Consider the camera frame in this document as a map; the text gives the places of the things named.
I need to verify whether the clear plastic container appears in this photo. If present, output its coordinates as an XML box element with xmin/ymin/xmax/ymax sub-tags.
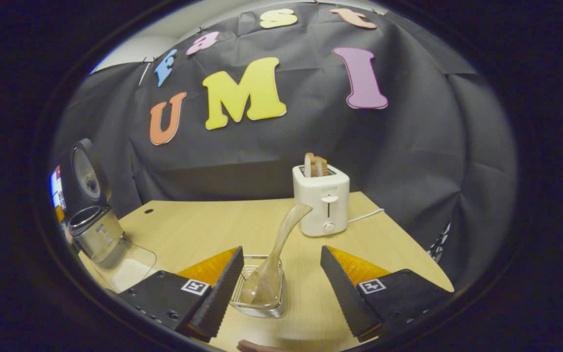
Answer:
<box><xmin>90</xmin><ymin>240</ymin><xmax>157</xmax><ymax>294</ymax></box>

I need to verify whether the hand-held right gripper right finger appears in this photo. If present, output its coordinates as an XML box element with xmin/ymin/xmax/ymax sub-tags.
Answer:
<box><xmin>321</xmin><ymin>245</ymin><xmax>455</xmax><ymax>343</ymax></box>

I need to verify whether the dark grey rice cooker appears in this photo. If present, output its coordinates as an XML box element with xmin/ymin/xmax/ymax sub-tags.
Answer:
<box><xmin>61</xmin><ymin>138</ymin><xmax>126</xmax><ymax>262</ymax></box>

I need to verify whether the black backdrop cloth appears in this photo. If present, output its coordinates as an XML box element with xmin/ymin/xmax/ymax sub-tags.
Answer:
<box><xmin>52</xmin><ymin>0</ymin><xmax>519</xmax><ymax>289</ymax></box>

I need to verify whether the white toaster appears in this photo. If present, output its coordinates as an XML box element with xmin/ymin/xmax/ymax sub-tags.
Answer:
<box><xmin>292</xmin><ymin>164</ymin><xmax>350</xmax><ymax>238</ymax></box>

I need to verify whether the wooden spoon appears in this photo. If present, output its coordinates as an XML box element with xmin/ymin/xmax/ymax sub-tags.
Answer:
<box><xmin>240</xmin><ymin>203</ymin><xmax>313</xmax><ymax>306</ymax></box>

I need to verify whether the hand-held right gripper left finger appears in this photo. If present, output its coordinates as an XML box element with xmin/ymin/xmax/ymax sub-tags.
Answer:
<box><xmin>118</xmin><ymin>246</ymin><xmax>244</xmax><ymax>343</ymax></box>

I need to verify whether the black white patterned board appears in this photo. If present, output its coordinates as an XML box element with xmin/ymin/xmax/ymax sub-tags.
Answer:
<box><xmin>428</xmin><ymin>222</ymin><xmax>453</xmax><ymax>264</ymax></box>

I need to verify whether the white rice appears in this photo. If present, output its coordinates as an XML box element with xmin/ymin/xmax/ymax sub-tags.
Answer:
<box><xmin>108</xmin><ymin>264</ymin><xmax>152</xmax><ymax>293</ymax></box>

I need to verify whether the white toaster cable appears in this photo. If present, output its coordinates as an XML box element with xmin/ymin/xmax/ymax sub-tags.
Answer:
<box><xmin>347</xmin><ymin>208</ymin><xmax>385</xmax><ymax>224</ymax></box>

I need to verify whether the computer monitor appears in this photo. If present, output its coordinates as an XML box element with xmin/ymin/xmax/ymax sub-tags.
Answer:
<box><xmin>49</xmin><ymin>165</ymin><xmax>67</xmax><ymax>212</ymax></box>

